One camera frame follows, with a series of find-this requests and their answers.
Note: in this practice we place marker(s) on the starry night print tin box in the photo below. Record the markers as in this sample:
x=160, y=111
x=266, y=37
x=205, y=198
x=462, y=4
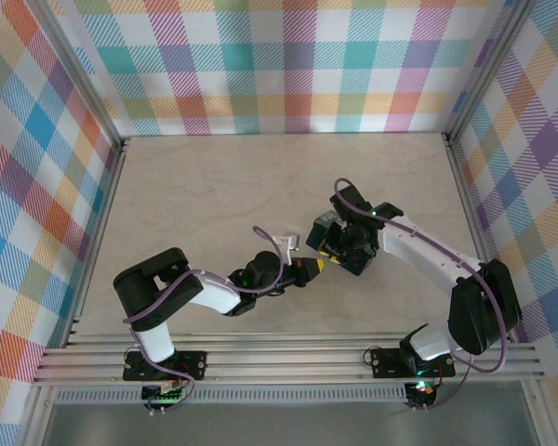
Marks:
x=360, y=265

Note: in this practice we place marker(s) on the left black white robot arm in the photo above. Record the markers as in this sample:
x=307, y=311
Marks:
x=214, y=292

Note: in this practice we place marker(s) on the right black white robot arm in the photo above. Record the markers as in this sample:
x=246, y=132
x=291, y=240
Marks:
x=428, y=251

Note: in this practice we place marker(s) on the aluminium mounting rails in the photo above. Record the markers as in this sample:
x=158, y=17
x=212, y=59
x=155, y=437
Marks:
x=283, y=358

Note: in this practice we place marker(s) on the right controller circuit board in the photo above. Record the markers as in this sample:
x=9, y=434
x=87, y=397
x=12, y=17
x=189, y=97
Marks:
x=422, y=391

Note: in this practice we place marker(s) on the controller circuit board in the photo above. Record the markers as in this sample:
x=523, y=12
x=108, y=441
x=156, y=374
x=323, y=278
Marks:
x=422, y=391
x=165, y=396

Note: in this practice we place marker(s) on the left controller circuit board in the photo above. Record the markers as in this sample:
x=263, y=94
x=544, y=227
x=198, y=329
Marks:
x=165, y=396

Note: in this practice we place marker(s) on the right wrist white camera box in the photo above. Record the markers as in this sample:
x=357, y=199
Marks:
x=329, y=219

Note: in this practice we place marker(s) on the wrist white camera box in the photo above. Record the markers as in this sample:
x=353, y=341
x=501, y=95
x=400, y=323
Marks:
x=329, y=219
x=292, y=241

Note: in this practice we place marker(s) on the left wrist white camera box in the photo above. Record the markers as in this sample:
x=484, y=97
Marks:
x=292, y=241

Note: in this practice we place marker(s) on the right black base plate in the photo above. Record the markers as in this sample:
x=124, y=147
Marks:
x=386, y=362

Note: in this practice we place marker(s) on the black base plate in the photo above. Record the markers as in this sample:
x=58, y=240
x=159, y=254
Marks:
x=190, y=364
x=386, y=362

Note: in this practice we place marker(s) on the aluminium table side rail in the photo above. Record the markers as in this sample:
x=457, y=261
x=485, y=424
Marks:
x=107, y=204
x=469, y=204

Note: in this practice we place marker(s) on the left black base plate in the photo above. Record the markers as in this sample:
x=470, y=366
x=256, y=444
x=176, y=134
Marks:
x=190, y=364

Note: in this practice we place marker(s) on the aluminium corner post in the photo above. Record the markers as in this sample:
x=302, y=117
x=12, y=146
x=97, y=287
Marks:
x=488, y=69
x=81, y=76

